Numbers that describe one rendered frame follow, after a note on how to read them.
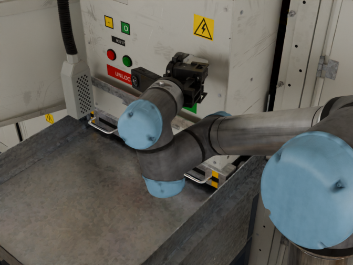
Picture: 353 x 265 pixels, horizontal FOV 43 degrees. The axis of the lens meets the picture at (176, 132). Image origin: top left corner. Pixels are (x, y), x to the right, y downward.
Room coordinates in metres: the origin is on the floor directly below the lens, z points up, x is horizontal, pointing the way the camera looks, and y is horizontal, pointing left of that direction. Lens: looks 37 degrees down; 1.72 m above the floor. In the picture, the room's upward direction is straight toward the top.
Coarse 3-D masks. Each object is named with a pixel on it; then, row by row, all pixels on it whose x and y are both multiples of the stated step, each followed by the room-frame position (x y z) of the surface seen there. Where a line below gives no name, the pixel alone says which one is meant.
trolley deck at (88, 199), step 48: (96, 144) 1.11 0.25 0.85; (0, 192) 0.89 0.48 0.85; (48, 192) 0.89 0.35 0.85; (96, 192) 0.89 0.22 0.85; (144, 192) 0.89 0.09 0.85; (192, 192) 0.89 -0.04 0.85; (240, 192) 0.90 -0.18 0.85; (0, 240) 0.73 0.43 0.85; (48, 240) 0.73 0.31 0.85; (96, 240) 0.73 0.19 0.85; (144, 240) 0.73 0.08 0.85; (192, 240) 0.73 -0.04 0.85
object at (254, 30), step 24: (240, 0) 0.92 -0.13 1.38; (264, 0) 1.00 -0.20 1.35; (240, 24) 0.92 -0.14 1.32; (264, 24) 1.01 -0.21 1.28; (240, 48) 0.93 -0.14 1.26; (264, 48) 1.03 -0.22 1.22; (240, 72) 0.94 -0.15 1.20; (264, 72) 1.04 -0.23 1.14; (240, 96) 0.95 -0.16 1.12; (264, 96) 1.06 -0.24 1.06
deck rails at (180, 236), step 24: (72, 120) 1.17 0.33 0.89; (24, 144) 1.03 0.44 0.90; (48, 144) 1.09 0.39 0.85; (0, 168) 0.96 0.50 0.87; (24, 168) 0.99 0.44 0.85; (240, 168) 0.92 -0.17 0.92; (216, 192) 0.83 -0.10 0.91; (192, 216) 0.75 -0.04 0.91; (168, 240) 0.68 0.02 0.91; (144, 264) 0.61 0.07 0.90
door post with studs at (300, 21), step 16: (304, 0) 1.01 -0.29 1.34; (288, 16) 1.01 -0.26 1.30; (304, 16) 1.01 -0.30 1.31; (288, 32) 1.03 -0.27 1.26; (304, 32) 1.00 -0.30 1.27; (288, 48) 1.03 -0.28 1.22; (304, 48) 1.00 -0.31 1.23; (288, 64) 1.02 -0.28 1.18; (304, 64) 0.99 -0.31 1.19; (288, 80) 1.01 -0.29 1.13; (288, 96) 1.01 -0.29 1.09; (272, 224) 0.99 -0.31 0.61
